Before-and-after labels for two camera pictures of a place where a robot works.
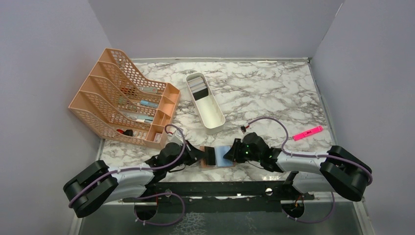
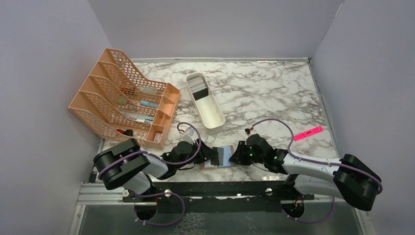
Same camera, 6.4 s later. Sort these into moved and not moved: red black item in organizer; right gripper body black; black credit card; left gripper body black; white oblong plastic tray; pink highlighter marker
Moved: left gripper body black; black credit card
Not moved: red black item in organizer; pink highlighter marker; right gripper body black; white oblong plastic tray
